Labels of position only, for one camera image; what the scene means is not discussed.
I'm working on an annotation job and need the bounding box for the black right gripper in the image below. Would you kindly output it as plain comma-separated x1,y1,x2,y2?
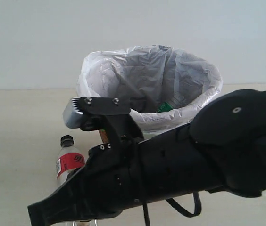
27,115,148,226

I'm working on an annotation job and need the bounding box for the clear bottle red label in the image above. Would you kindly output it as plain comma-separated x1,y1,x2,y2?
56,135,85,187

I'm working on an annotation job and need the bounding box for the clear bottle green cap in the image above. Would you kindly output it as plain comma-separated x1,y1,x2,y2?
156,92,186,113

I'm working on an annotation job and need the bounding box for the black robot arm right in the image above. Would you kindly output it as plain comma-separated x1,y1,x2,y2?
28,45,266,226

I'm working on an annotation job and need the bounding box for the woven brown wicker basket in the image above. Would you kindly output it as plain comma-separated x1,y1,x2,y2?
99,129,109,144

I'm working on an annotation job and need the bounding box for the white plastic bin liner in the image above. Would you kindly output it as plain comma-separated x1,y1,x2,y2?
76,45,223,134

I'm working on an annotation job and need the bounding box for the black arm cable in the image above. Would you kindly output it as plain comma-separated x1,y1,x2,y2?
142,190,202,226

